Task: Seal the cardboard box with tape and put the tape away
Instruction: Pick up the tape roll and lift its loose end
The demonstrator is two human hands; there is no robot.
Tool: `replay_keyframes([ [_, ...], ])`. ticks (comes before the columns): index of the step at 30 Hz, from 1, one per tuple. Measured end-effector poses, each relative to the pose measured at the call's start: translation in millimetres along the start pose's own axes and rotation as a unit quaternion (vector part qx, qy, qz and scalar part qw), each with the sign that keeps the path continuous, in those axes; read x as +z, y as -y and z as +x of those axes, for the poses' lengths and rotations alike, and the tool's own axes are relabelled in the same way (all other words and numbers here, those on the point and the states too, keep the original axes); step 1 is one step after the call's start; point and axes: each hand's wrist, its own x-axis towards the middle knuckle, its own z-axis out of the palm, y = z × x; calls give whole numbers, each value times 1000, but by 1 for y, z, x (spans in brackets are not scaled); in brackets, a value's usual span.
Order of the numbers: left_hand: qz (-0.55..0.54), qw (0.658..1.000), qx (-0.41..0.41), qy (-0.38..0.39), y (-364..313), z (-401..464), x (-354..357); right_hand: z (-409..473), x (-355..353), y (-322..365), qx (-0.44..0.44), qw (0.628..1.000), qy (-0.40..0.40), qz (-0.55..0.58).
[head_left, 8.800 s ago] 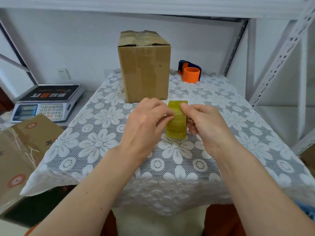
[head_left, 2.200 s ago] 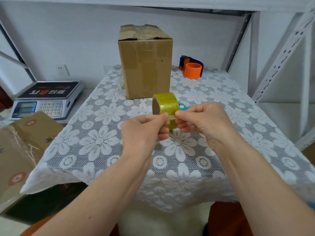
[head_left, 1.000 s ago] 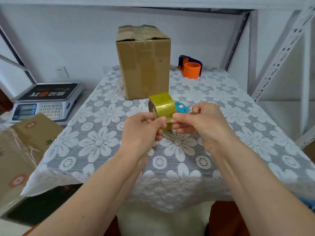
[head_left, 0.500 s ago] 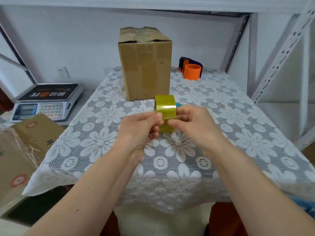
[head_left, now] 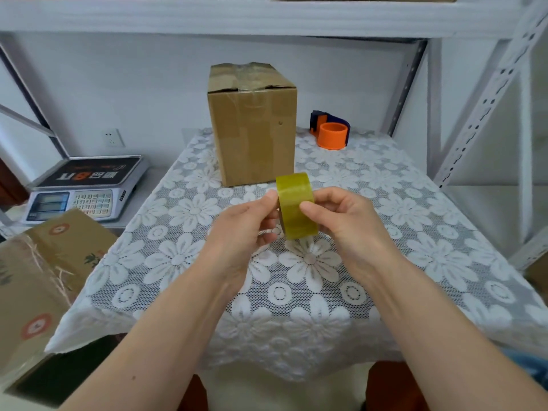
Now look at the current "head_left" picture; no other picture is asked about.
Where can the person's left hand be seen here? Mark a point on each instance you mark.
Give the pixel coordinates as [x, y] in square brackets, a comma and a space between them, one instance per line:
[237, 235]

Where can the person's right hand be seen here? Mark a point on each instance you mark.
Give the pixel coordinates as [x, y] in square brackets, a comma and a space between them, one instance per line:
[355, 231]

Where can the yellow tape roll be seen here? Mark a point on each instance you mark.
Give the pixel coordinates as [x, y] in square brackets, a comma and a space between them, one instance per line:
[295, 196]

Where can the small brown cardboard box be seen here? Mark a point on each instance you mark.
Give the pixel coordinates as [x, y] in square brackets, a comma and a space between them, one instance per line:
[252, 141]

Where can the person's right forearm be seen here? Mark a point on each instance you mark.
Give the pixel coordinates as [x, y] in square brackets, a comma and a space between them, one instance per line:
[445, 346]

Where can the person's left forearm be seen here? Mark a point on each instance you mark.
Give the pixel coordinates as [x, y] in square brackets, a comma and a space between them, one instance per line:
[162, 346]

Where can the orange tape dispenser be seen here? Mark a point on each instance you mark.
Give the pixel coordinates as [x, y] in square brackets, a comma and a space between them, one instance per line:
[333, 136]

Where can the person's orange trousers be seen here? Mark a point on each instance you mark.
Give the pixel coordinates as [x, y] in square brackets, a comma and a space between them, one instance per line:
[394, 391]

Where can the printed brown cardboard box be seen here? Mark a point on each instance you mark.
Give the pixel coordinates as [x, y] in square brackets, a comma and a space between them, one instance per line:
[25, 286]

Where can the white floral lace tablecloth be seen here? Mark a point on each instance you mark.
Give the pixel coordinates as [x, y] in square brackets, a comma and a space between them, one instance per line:
[428, 243]

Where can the white metal shelving rack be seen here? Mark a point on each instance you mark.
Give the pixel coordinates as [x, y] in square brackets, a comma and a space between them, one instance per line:
[492, 214]
[257, 17]

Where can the electronic weighing scale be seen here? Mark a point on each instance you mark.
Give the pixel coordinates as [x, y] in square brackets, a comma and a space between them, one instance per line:
[90, 173]

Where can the blue cloth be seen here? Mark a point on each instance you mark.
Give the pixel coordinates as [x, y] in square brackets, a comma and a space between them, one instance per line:
[528, 365]

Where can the brown wooden door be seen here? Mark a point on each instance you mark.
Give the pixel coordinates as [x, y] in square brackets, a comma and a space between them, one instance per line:
[10, 188]

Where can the white wall socket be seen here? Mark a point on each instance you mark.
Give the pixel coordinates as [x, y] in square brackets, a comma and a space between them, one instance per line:
[113, 138]

